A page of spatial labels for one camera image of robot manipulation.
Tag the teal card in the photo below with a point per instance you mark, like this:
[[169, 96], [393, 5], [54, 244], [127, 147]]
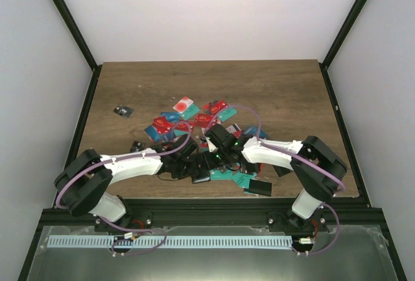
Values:
[[190, 112], [226, 114]]

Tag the teal card top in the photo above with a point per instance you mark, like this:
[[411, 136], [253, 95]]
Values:
[[190, 112]]

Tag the black box on cards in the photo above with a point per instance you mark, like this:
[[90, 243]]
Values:
[[259, 187]]

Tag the black front rail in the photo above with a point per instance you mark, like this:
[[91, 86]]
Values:
[[263, 212]]

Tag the black leather card holder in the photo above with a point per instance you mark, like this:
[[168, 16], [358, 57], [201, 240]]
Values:
[[199, 170]]

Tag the white card red circle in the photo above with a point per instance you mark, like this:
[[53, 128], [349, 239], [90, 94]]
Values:
[[183, 104]]

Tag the black frame post right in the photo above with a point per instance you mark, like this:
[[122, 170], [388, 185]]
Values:
[[343, 32]]

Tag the teal card right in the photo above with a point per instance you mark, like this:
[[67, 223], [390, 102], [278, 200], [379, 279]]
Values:
[[226, 114]]

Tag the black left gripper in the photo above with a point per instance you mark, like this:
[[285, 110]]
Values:
[[179, 176]]

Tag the black VIP card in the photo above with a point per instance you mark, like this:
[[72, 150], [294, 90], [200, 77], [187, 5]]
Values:
[[124, 111]]

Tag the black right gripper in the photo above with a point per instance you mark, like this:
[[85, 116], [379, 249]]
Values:
[[211, 165]]

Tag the black frame post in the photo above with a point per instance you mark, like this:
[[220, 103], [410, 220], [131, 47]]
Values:
[[343, 32], [72, 26]]

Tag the black frame post left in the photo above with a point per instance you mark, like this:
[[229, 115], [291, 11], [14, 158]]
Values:
[[72, 26]]

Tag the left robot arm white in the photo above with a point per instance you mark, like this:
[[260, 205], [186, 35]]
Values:
[[82, 186]]

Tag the blue card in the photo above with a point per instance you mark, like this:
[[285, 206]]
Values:
[[172, 117]]

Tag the light blue slotted cable duct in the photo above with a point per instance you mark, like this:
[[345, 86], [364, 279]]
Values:
[[173, 242]]

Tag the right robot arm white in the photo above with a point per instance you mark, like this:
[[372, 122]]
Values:
[[319, 170]]

